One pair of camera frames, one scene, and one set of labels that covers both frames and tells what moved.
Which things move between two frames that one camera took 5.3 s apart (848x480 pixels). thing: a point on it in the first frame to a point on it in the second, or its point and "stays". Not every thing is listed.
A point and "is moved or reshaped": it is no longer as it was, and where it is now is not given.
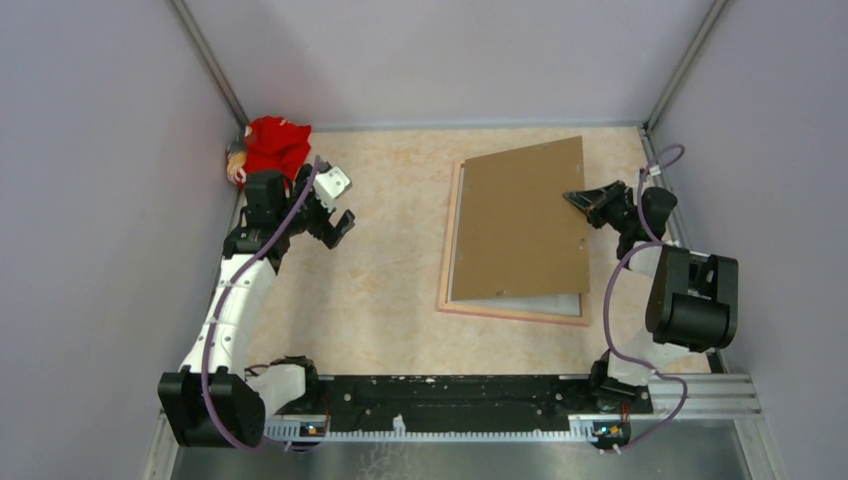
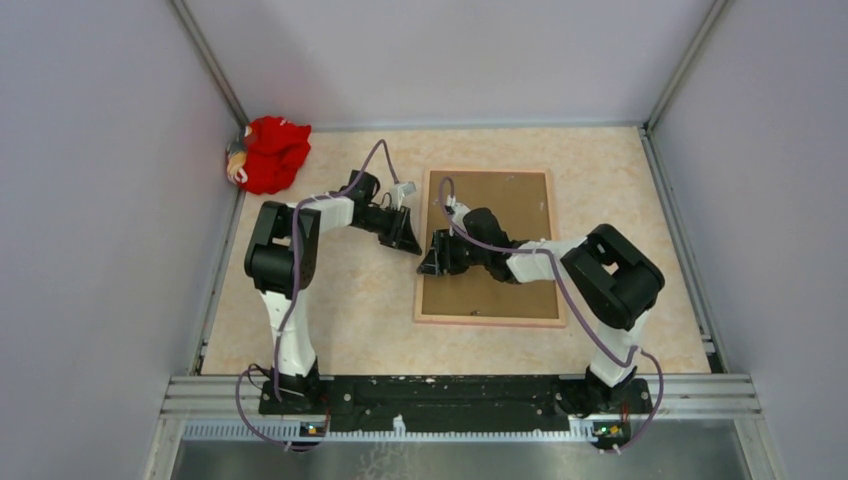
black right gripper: (598, 200) to (439, 260)
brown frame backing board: (517, 234) is moved or reshaped
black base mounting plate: (475, 403) stays
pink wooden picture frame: (446, 271) to (487, 320)
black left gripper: (320, 230) to (400, 234)
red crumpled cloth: (274, 144) stays
